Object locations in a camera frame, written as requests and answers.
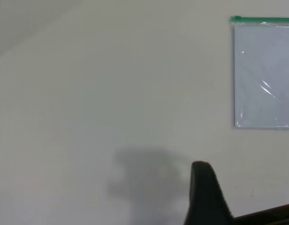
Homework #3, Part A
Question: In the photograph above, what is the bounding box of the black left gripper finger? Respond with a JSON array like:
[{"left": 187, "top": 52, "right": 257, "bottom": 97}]
[{"left": 183, "top": 160, "right": 236, "bottom": 225}]

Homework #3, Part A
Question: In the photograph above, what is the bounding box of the dark base panel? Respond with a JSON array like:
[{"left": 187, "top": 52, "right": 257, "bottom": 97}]
[{"left": 233, "top": 202, "right": 289, "bottom": 225}]

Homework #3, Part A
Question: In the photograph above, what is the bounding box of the clear plastic zip bag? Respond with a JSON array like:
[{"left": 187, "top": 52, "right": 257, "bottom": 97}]
[{"left": 229, "top": 15, "right": 289, "bottom": 129}]

